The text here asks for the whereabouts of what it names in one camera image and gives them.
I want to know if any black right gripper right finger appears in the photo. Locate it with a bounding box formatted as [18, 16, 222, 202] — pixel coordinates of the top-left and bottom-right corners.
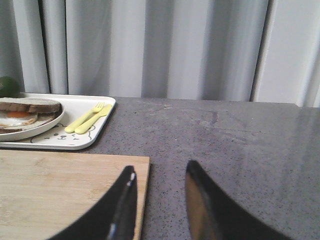
[185, 160, 288, 240]

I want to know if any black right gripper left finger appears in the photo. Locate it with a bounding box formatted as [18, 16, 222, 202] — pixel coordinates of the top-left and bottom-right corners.
[51, 165, 138, 240]

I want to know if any white plate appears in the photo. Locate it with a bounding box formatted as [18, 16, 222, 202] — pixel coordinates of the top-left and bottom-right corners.
[0, 104, 65, 142]

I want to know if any white bread slice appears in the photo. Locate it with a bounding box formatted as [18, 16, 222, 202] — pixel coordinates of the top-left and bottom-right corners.
[0, 97, 61, 114]

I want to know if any white bear tray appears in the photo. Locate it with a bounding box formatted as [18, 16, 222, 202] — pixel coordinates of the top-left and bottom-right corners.
[0, 93, 116, 151]

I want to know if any wooden cutting board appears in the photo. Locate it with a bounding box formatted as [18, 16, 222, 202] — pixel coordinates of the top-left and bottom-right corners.
[0, 150, 150, 240]

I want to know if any yellow plastic knife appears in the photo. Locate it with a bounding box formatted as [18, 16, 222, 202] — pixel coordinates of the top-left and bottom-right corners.
[74, 104, 113, 134]

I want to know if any yellow plastic fork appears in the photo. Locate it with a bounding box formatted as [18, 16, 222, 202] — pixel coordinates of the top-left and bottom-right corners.
[64, 102, 104, 134]

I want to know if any fried egg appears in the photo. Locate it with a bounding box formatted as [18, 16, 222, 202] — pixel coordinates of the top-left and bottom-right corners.
[0, 110, 38, 128]

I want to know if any green lime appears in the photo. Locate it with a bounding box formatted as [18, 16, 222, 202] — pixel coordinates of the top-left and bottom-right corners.
[0, 76, 21, 98]

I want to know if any grey curtain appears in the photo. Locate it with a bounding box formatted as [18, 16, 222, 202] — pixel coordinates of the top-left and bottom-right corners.
[0, 0, 320, 107]

